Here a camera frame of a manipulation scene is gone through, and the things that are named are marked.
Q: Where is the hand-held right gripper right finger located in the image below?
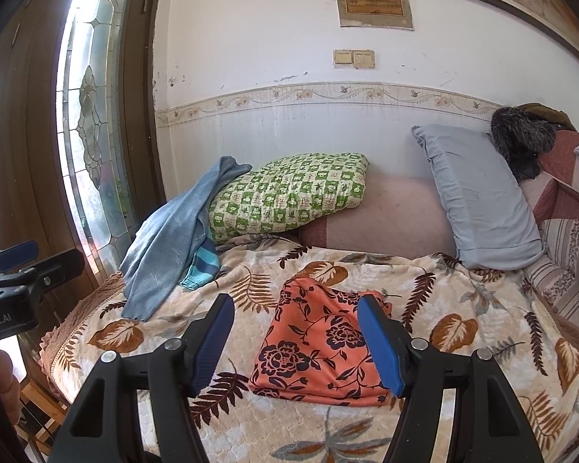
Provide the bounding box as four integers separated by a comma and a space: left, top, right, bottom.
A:
357, 294, 546, 463

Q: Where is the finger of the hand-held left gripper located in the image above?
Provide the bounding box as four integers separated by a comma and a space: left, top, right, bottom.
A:
26, 248, 86, 296
0, 241, 40, 275

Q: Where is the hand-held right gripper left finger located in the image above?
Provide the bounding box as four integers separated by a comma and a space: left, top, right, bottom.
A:
51, 293, 235, 463

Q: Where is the orange floral shirt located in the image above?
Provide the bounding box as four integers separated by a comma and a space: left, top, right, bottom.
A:
248, 277, 394, 407

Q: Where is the person's left hand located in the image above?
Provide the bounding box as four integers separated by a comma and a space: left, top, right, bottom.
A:
0, 347, 24, 425

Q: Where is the pink scalloped bedspread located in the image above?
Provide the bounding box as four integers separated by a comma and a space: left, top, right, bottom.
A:
39, 270, 126, 396

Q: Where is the teal striped knit sweater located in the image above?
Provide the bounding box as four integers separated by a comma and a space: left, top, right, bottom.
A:
181, 236, 221, 291

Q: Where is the wooden chair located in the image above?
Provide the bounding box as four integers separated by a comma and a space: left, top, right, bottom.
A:
17, 376, 71, 456

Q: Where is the leaf print blanket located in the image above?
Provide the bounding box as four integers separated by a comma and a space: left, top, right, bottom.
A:
41, 234, 579, 463

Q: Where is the blue grey garment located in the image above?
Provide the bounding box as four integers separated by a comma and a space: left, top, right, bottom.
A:
120, 155, 254, 323

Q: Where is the wooden door with stained glass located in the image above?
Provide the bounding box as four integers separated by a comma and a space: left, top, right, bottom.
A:
0, 0, 167, 300

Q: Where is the green checked pillow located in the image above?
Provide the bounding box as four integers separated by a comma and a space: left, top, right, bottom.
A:
207, 153, 370, 246

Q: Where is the grey blue pillow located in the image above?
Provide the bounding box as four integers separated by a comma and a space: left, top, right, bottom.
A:
411, 124, 547, 271

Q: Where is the striped floral cushion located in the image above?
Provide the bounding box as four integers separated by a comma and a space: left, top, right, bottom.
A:
521, 219, 579, 333

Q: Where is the dark furry cushion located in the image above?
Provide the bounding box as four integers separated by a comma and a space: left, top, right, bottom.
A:
491, 103, 577, 181

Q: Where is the brown wall panel cover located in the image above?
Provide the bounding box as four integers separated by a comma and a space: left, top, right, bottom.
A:
335, 0, 414, 30

